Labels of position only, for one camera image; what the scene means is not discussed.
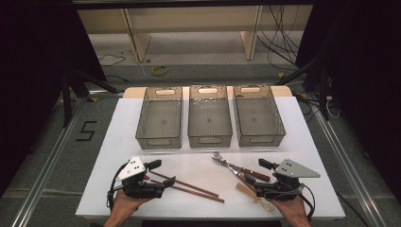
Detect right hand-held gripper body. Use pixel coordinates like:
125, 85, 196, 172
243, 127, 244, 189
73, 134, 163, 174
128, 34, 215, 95
254, 158, 322, 202

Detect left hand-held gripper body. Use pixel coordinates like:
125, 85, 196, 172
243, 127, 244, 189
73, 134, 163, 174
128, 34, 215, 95
115, 155, 165, 200

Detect reddish-brown chopstick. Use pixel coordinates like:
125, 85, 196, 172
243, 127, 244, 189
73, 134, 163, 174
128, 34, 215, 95
148, 170, 219, 199
149, 179, 225, 203

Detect smoky clear plastic bin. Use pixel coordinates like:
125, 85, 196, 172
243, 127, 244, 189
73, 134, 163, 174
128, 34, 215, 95
233, 83, 287, 148
135, 86, 183, 150
187, 84, 234, 148

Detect person's left hand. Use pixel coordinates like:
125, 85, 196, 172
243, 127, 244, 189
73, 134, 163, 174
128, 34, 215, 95
110, 191, 153, 218

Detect person's right hand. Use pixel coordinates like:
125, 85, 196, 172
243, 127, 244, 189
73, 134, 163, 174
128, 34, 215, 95
272, 195, 308, 219

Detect white table cover sheet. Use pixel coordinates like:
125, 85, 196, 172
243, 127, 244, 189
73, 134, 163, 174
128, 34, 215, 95
75, 95, 346, 220

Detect black metal stand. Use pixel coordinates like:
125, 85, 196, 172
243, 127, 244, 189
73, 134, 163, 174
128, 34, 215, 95
273, 56, 333, 121
61, 67, 125, 129

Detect dark curtain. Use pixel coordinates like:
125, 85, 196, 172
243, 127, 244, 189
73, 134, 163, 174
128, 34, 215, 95
295, 0, 401, 204
0, 0, 107, 198

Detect light wooden furniture panel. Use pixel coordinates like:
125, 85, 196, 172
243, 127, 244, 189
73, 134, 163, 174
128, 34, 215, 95
121, 8, 152, 63
239, 5, 264, 61

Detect metal fork red-brown handle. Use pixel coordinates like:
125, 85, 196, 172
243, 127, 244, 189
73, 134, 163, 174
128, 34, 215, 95
212, 151, 271, 183

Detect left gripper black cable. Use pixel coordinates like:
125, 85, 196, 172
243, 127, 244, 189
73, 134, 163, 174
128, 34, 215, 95
106, 162, 128, 212

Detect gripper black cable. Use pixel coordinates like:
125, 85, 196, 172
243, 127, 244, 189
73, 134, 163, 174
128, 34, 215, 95
264, 183, 317, 220
106, 162, 128, 212

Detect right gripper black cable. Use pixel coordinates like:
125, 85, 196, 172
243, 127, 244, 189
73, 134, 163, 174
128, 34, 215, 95
264, 183, 317, 220

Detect aluminium floor rail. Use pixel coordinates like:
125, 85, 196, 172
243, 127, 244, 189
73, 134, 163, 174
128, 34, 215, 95
10, 96, 89, 227
309, 96, 380, 227

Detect white floor cable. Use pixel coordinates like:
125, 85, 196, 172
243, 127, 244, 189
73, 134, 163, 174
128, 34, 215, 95
135, 57, 193, 85

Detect yellow tape ring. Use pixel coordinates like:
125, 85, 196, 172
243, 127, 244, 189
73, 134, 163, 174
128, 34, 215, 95
151, 64, 169, 77

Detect thin black floor cable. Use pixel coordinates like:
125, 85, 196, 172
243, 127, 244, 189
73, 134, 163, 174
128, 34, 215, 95
96, 53, 128, 68

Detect bundle of black cables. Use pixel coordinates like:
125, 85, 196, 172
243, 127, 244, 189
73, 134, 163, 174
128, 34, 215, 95
255, 4, 301, 73

